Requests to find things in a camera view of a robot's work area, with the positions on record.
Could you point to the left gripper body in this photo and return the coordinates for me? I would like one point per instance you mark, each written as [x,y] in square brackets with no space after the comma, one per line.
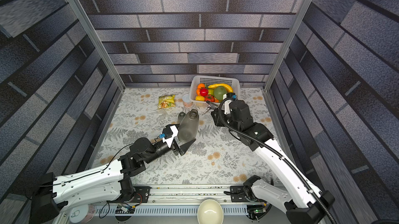
[174,148]

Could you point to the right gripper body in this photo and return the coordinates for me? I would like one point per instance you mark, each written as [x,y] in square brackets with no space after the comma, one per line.
[218,117]

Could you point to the grey translucent spray bottle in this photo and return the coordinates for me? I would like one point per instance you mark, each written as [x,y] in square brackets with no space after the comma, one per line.
[181,116]
[188,127]

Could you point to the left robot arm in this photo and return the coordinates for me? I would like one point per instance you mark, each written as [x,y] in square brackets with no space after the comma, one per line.
[43,207]

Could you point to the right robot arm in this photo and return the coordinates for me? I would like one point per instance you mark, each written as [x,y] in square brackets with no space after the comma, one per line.
[260,140]

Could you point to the green round fruit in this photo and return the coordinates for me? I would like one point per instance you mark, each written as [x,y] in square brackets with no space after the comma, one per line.
[219,92]

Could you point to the yellow lemon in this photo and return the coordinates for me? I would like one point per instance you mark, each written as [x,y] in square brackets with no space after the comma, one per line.
[200,98]

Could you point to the red apple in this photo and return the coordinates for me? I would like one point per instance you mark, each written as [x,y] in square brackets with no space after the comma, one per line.
[203,92]

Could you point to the white plastic basket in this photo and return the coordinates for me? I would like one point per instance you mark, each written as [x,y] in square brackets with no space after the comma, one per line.
[232,85]

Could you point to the yellow snack bag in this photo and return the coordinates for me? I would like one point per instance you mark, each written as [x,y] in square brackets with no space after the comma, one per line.
[166,101]

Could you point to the cream ceramic bowl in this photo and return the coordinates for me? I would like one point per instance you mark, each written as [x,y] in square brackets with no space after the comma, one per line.
[210,212]

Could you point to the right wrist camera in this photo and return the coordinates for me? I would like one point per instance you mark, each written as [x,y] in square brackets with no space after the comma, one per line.
[226,104]

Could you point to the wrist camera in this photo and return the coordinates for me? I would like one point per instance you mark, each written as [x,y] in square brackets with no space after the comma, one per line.
[226,104]
[169,133]

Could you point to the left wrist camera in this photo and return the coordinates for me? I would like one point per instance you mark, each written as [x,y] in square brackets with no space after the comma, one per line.
[169,133]

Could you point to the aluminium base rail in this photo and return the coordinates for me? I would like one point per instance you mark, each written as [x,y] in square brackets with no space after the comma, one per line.
[187,194]

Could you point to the right aluminium frame post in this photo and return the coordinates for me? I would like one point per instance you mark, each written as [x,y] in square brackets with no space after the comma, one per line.
[286,44]

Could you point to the aluminium frame post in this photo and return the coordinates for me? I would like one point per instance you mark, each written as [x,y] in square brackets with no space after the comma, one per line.
[286,44]
[91,32]

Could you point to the left aluminium frame post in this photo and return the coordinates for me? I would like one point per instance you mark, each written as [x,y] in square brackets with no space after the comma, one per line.
[91,32]

